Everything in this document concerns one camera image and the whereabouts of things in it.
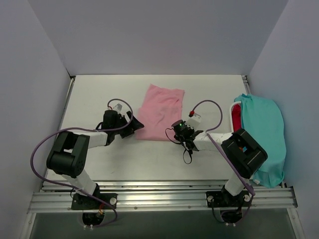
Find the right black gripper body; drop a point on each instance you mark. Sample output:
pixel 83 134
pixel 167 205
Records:
pixel 187 139

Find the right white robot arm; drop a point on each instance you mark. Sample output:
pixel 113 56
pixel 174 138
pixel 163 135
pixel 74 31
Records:
pixel 240 150

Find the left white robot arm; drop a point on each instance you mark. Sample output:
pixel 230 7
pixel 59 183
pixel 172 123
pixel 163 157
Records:
pixel 69 152

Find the red garment in basket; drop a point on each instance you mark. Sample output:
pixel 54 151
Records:
pixel 236 117

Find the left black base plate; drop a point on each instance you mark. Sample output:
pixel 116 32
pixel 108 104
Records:
pixel 81 202

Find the teal t shirt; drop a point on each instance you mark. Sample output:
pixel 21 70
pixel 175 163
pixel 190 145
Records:
pixel 263 120

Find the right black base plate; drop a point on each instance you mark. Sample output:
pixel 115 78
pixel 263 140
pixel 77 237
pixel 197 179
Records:
pixel 223 199

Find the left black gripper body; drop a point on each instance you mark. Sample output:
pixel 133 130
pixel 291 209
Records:
pixel 128 128

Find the white laundry basket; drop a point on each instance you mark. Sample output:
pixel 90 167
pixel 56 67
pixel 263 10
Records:
pixel 230 110

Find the aluminium mounting rail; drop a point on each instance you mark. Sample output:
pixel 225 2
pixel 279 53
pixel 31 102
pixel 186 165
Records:
pixel 150 196

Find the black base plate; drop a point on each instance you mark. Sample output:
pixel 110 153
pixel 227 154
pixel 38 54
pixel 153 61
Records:
pixel 223 199
pixel 81 202

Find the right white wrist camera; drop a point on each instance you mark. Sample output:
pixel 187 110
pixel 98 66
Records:
pixel 194 120

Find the pink t shirt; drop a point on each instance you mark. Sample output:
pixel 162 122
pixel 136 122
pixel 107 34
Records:
pixel 160 109

